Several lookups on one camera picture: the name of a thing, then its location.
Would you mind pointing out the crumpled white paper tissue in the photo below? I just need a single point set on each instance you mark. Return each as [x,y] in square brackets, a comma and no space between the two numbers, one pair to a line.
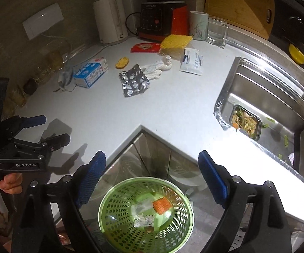
[157,67]

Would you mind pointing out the scattered green vegetable scraps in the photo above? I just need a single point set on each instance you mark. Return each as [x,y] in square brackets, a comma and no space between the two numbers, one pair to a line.
[286,140]

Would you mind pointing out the orange sponge piece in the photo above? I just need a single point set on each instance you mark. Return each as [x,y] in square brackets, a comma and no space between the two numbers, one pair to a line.
[162,205]

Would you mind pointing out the red snack packet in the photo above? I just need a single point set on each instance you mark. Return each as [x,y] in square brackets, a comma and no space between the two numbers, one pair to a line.
[144,47]

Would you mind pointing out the silver pill blister pack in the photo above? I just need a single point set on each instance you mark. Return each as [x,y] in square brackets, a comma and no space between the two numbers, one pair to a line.
[133,81]

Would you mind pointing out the yellow sponge cloth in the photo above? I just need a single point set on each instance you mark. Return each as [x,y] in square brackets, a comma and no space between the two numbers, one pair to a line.
[175,41]

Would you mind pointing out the wooden cutting board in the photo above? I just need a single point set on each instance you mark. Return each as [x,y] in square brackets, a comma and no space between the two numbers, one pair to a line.
[236,5]

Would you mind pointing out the glossy corner base cabinet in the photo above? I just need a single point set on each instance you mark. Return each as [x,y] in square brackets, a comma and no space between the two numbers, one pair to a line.
[152,152]

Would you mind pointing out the yellow fruit peel piece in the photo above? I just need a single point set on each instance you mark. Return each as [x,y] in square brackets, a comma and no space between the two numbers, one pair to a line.
[122,62]

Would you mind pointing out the green perforated plastic basket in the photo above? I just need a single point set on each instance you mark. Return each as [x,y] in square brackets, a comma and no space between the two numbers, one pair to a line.
[115,197]

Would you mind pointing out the blue and white carton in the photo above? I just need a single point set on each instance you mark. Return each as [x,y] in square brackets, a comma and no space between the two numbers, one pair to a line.
[88,73]

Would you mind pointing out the crumpled printed paper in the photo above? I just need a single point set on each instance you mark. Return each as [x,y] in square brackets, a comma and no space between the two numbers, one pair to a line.
[143,220]

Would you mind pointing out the metal food container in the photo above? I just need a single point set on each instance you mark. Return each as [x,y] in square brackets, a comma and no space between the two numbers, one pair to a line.
[246,122]

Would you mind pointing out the white plastic wrapper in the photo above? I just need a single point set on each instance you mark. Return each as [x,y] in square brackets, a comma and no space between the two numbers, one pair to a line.
[142,206]

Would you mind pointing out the clear plastic bag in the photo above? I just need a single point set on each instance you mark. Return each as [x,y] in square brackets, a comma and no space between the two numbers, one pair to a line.
[171,53]

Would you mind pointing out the person's left hand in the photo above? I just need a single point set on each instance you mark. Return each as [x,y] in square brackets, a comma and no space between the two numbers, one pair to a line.
[9,184]

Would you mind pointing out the crumpled grey wrapper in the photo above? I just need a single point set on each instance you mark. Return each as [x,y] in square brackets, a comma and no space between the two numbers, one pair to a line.
[66,80]

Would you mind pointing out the white electric kettle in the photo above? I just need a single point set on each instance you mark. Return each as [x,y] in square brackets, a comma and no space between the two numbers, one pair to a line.
[107,21]

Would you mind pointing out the white sachet packet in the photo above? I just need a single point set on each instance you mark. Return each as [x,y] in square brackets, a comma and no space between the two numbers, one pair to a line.
[191,63]

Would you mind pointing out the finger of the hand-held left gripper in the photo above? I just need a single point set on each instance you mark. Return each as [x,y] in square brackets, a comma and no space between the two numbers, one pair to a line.
[34,121]
[59,140]

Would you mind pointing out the white wall socket cover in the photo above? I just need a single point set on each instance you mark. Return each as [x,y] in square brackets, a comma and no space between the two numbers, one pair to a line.
[42,19]

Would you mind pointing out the floral ceramic mug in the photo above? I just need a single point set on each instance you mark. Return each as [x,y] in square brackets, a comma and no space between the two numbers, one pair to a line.
[198,26]

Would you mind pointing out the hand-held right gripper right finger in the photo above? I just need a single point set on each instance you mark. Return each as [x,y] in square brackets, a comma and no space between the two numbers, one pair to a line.
[212,179]

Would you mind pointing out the stainless steel sink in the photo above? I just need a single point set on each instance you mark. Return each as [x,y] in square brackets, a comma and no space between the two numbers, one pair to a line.
[268,105]

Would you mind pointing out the yellow bowl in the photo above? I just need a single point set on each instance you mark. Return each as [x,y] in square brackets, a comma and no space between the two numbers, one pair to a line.
[298,54]

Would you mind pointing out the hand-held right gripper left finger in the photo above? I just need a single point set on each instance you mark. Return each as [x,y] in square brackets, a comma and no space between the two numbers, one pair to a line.
[91,179]

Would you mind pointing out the clear cooking oil bottle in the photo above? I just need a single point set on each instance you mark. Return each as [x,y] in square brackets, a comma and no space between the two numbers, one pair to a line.
[49,63]

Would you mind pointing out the clear glass mug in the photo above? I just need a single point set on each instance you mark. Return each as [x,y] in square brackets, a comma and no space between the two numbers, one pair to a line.
[216,31]

